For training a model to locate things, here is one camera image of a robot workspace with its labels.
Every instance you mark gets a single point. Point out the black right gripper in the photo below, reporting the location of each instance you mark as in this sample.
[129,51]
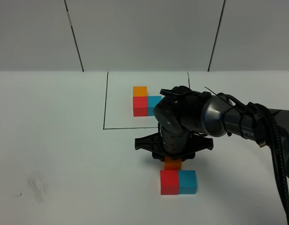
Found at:
[166,144]

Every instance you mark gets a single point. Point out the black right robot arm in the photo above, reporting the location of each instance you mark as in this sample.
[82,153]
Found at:
[189,120]

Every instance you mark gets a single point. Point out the template blue cube block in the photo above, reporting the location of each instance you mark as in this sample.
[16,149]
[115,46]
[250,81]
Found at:
[152,102]

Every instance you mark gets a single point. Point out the template red cube block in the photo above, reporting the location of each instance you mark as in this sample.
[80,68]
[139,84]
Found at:
[140,106]

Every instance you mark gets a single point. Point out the template orange cube block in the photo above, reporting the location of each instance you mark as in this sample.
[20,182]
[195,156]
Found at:
[140,91]

